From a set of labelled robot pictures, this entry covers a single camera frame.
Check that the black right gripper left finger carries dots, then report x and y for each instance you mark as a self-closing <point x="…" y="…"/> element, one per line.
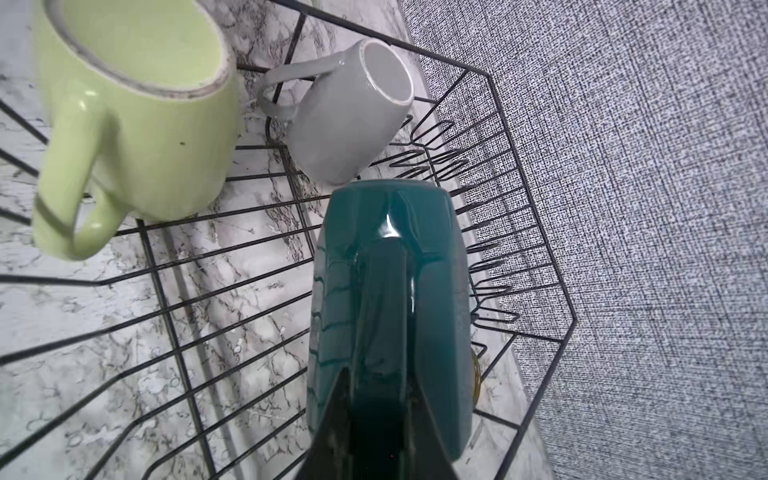
<point x="329" y="456"/>

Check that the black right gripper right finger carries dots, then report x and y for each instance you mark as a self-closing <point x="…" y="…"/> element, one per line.
<point x="426" y="456"/>

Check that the dark green mug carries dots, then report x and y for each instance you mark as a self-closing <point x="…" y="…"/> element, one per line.
<point x="390" y="303"/>

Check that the white ceramic mug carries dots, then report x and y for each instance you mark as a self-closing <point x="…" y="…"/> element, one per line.
<point x="358" y="101"/>

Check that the light green mug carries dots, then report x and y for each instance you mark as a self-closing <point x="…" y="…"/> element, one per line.
<point x="143" y="104"/>

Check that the black wire dish rack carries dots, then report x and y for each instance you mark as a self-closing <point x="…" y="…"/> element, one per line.
<point x="180" y="350"/>

